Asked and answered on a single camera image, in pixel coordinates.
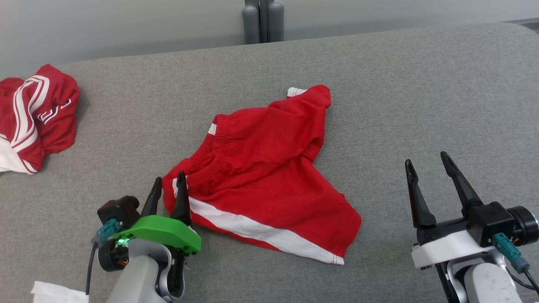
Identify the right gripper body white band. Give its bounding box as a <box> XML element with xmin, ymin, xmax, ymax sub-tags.
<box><xmin>412</xmin><ymin>217</ymin><xmax>506</xmax><ymax>270</ymax></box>

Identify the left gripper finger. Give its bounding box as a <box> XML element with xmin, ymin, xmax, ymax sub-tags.
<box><xmin>141</xmin><ymin>177</ymin><xmax>163</xmax><ymax>218</ymax></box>
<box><xmin>170</xmin><ymin>171</ymin><xmax>192</xmax><ymax>226</ymax></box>

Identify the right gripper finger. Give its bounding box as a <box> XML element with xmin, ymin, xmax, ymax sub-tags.
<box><xmin>440</xmin><ymin>151</ymin><xmax>484</xmax><ymax>217</ymax></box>
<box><xmin>405</xmin><ymin>159</ymin><xmax>437</xmax><ymax>229</ymax></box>

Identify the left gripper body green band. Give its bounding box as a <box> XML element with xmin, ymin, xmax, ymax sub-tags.
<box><xmin>113</xmin><ymin>215</ymin><xmax>202</xmax><ymax>256</ymax></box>

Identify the red shorts white stripe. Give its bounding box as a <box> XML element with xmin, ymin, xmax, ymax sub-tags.
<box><xmin>162</xmin><ymin>85</ymin><xmax>362</xmax><ymax>266</ymax></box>

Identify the red white sports jersey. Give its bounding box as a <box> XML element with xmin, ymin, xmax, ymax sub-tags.
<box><xmin>0</xmin><ymin>64</ymin><xmax>80</xmax><ymax>175</ymax></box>

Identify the white cloth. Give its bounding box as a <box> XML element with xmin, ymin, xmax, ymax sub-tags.
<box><xmin>31</xmin><ymin>281</ymin><xmax>90</xmax><ymax>303</ymax></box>

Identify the left cable teal connector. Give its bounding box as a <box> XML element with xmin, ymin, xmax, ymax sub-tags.
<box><xmin>85</xmin><ymin>219</ymin><xmax>122</xmax><ymax>295</ymax></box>

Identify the dark grey stand post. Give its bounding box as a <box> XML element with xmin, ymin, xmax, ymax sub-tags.
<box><xmin>242</xmin><ymin>0</ymin><xmax>285</xmax><ymax>45</ymax></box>

